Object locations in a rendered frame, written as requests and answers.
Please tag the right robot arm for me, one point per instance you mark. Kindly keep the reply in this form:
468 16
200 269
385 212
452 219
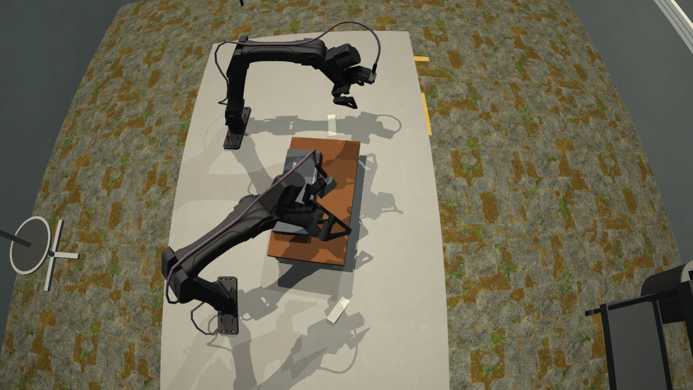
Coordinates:
275 206

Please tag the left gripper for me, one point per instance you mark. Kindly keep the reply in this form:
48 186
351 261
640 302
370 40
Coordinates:
342 82

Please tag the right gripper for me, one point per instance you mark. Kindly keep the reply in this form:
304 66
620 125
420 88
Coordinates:
310 214

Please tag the brown rectangular board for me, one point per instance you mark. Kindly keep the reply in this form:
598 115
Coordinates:
340 160

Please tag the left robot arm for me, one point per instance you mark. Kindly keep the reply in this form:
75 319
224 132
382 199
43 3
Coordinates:
315 54

